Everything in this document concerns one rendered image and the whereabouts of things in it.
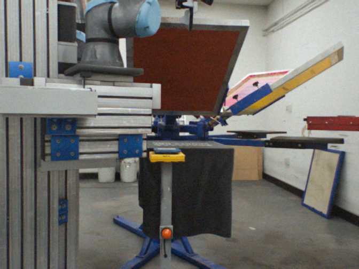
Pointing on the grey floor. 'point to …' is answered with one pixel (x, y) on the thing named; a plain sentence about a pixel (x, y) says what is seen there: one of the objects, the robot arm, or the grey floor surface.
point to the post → (166, 198)
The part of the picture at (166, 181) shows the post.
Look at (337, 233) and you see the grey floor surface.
